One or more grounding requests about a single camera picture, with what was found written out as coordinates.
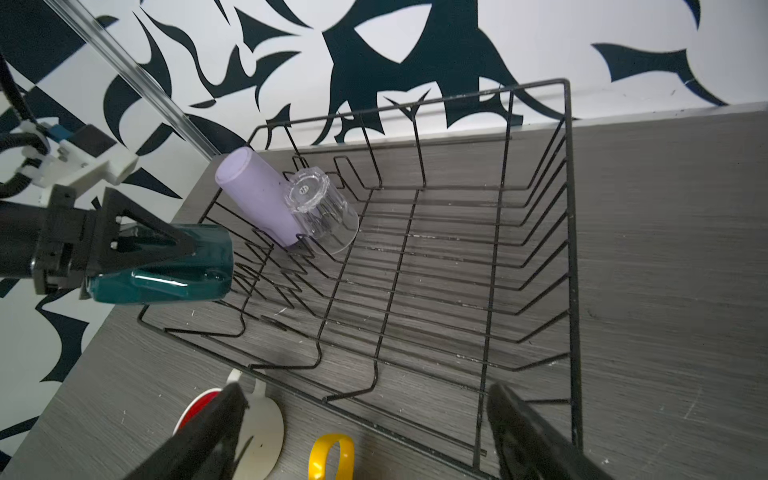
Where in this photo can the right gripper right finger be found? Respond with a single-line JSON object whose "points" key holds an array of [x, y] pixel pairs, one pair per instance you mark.
{"points": [[528, 447]]}

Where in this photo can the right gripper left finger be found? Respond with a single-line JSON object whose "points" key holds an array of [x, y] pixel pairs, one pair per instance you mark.
{"points": [[206, 447]]}

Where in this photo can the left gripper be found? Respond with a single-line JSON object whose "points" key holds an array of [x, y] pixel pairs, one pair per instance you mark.
{"points": [[121, 235]]}

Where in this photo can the white mug red inside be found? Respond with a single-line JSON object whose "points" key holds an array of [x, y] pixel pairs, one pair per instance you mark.
{"points": [[262, 431]]}

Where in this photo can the dark green mug white inside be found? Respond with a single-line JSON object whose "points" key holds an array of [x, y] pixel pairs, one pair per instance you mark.
{"points": [[205, 275]]}

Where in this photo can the lavender plastic cup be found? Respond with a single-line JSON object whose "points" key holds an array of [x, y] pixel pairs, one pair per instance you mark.
{"points": [[258, 190]]}

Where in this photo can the clear glass tumbler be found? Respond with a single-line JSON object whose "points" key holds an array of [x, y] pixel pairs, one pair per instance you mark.
{"points": [[321, 211]]}

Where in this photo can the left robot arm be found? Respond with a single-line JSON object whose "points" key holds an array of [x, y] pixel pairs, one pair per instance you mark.
{"points": [[20, 228]]}

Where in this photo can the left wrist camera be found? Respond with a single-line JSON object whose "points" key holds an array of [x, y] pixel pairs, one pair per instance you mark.
{"points": [[78, 159]]}

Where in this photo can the black wire dish rack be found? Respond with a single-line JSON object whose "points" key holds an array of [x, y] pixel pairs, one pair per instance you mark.
{"points": [[462, 278]]}

